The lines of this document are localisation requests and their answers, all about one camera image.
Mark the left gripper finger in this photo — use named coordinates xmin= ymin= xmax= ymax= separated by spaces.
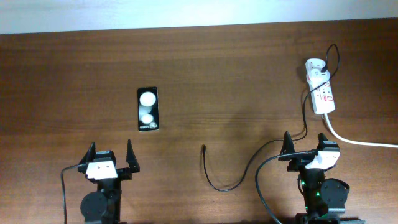
xmin=79 ymin=142 xmax=96 ymax=164
xmin=126 ymin=139 xmax=140 ymax=172

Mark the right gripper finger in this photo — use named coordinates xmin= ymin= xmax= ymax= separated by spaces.
xmin=280 ymin=131 xmax=295 ymax=155
xmin=317 ymin=133 xmax=328 ymax=150

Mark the black USB charging cable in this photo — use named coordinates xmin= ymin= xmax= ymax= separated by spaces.
xmin=201 ymin=44 xmax=341 ymax=192

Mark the black Samsung smartphone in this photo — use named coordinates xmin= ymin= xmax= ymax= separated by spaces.
xmin=137 ymin=86 xmax=160 ymax=132

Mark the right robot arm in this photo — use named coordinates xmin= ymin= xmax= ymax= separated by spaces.
xmin=278 ymin=132 xmax=366 ymax=224

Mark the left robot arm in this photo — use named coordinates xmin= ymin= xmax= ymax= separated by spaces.
xmin=78 ymin=140 xmax=140 ymax=224

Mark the white USB charger plug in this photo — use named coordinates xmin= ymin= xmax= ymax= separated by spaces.
xmin=307 ymin=68 xmax=330 ymax=85

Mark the white power strip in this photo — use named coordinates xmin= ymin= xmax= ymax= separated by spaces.
xmin=305 ymin=58 xmax=335 ymax=114

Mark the white power strip cord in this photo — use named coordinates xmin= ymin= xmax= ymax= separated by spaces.
xmin=322 ymin=113 xmax=398 ymax=149

